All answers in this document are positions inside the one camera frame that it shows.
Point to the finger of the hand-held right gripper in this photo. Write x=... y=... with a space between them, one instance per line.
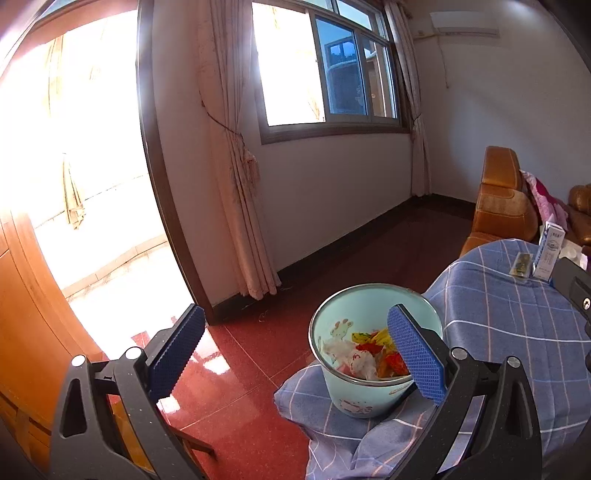
x=572 y=284

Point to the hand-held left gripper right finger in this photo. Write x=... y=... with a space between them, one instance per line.
x=415 y=355

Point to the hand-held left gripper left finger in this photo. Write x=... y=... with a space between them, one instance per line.
x=178 y=350

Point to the yellow wrapper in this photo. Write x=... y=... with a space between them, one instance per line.
x=383 y=339

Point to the clear bag with white wrappers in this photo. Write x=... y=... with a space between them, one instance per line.
x=360 y=362

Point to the light blue cartoon bin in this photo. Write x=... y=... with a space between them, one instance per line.
x=351 y=397

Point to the white milk carton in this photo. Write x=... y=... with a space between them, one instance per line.
x=547 y=254

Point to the dark green packet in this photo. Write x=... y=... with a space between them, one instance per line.
x=521 y=265

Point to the blue plaid tablecloth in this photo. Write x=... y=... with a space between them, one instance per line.
x=489 y=314

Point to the pink floral pillow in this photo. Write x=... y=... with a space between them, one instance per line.
x=540 y=198

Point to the brown leather armchair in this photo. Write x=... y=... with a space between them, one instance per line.
x=498 y=203

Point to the orange wooden door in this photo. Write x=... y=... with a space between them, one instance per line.
x=27 y=323

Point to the pink tied curtain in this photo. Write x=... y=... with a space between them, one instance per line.
x=418 y=138
x=231 y=184

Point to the hanging beige cloth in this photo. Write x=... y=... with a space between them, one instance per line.
x=74 y=203

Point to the white air conditioner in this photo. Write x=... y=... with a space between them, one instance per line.
x=461 y=22

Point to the sliding glass window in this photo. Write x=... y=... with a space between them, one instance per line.
x=295 y=69

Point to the dark wooden door frame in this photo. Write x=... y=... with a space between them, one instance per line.
x=157 y=161

